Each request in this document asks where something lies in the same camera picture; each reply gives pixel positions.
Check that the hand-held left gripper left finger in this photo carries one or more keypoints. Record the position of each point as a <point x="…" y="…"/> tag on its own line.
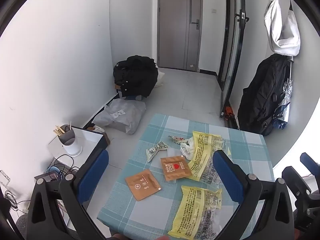
<point x="93" y="177"/>

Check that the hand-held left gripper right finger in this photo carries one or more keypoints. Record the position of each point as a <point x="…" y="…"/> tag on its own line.
<point x="227" y="177"/>

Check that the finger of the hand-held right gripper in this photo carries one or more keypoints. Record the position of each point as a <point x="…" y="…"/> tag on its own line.
<point x="296" y="182"/>
<point x="310" y="162"/>

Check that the yellow plastic food wrapper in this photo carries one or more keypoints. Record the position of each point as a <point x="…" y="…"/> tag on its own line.
<point x="190" y="212"/>
<point x="200" y="155"/>

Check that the white plastic bag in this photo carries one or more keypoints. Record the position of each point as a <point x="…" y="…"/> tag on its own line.
<point x="187" y="150"/>

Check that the plain brown paper packet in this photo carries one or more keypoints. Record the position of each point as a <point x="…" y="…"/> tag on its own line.
<point x="142" y="185"/>

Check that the brown packet with red heart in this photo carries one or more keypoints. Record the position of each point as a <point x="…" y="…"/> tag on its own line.
<point x="175" y="170"/>

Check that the red white snack wrapper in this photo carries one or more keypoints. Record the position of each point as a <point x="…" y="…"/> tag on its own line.
<point x="176" y="139"/>

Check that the white green snack wrapper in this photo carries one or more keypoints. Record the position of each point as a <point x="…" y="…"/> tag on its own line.
<point x="156" y="150"/>

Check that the white and dark blue box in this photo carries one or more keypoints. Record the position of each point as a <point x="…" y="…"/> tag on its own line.
<point x="90" y="140"/>

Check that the small blue device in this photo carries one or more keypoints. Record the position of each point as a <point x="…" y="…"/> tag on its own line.
<point x="53" y="172"/>

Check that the brown cardboard box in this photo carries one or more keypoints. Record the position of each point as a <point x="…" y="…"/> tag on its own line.
<point x="107" y="138"/>

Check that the grey white utensil holder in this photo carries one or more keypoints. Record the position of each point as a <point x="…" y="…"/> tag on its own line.
<point x="71" y="142"/>

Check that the crumpled white paper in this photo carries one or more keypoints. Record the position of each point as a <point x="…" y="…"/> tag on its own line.
<point x="99" y="129"/>

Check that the bundle of wooden chopsticks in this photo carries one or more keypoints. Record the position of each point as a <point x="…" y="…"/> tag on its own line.
<point x="60" y="130"/>

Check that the grey parcel bag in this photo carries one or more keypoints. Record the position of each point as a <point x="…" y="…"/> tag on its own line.
<point x="120" y="115"/>

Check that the silver folded umbrella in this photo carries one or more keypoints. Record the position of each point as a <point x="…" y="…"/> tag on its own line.
<point x="286" y="97"/>

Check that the teal plaid tablecloth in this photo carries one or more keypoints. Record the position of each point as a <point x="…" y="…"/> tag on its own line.
<point x="160" y="215"/>

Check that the black backpack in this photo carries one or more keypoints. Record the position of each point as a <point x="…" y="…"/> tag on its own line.
<point x="265" y="92"/>

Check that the clear acrylic holder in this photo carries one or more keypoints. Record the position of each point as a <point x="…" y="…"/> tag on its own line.
<point x="3" y="178"/>

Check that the black jacket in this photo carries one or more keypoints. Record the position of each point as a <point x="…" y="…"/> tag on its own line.
<point x="135" y="75"/>

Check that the black framed glass door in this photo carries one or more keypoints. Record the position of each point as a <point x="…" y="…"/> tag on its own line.
<point x="231" y="55"/>

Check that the white hanging bag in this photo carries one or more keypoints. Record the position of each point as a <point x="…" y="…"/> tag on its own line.
<point x="282" y="30"/>

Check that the grey entrance door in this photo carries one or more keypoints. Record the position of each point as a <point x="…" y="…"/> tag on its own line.
<point x="175" y="30"/>

